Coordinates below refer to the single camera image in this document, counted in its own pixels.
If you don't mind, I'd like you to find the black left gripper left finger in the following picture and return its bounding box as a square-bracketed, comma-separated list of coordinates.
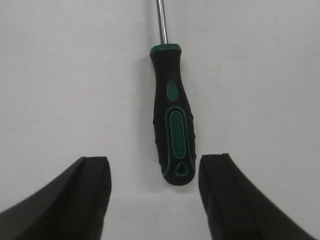
[0, 157, 111, 240]

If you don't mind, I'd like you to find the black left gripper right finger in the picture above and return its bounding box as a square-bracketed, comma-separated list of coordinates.
[198, 153, 313, 240]

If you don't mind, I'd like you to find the black green screwdriver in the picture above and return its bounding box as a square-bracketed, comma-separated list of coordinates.
[149, 0, 196, 186]

